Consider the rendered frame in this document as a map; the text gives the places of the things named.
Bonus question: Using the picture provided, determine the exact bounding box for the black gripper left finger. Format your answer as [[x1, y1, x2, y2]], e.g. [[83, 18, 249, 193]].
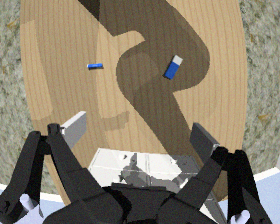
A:
[[0, 111, 123, 224]]

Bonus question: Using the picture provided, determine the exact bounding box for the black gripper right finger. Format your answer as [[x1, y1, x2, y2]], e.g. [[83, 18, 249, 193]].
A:
[[155, 122, 272, 224]]

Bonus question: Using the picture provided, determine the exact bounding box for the white chest of drawers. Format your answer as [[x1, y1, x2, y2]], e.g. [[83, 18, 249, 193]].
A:
[[88, 148, 227, 224]]

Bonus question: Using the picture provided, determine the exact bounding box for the blue and white eraser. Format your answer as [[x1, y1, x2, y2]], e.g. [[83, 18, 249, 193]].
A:
[[164, 55, 183, 80]]

